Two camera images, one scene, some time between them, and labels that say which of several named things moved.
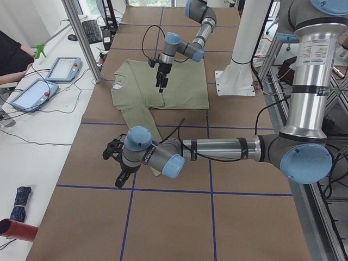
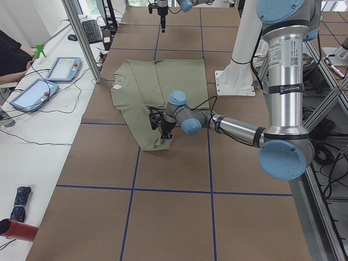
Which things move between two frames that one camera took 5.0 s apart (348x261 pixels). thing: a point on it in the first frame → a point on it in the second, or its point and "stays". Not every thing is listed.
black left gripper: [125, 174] → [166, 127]
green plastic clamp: [39, 50] stays
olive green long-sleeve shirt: [134, 91] stays
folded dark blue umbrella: [18, 212] stays
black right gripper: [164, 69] → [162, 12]
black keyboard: [92, 31] stays
